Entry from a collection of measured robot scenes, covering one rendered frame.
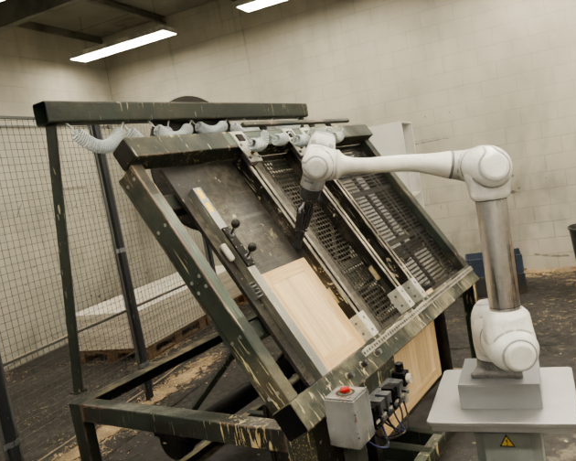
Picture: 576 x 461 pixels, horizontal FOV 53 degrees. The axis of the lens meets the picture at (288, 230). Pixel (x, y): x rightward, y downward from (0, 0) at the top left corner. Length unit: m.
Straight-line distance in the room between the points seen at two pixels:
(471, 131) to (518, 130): 0.55
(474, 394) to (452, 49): 5.93
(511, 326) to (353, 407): 0.58
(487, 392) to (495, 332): 0.30
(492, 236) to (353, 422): 0.77
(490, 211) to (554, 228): 5.72
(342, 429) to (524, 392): 0.65
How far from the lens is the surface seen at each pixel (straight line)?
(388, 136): 6.37
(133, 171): 2.39
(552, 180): 7.64
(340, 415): 2.06
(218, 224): 2.45
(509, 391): 2.26
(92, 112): 2.92
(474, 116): 7.64
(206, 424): 2.48
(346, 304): 2.69
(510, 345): 2.03
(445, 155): 2.14
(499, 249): 2.02
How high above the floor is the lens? 1.70
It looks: 5 degrees down
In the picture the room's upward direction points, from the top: 10 degrees counter-clockwise
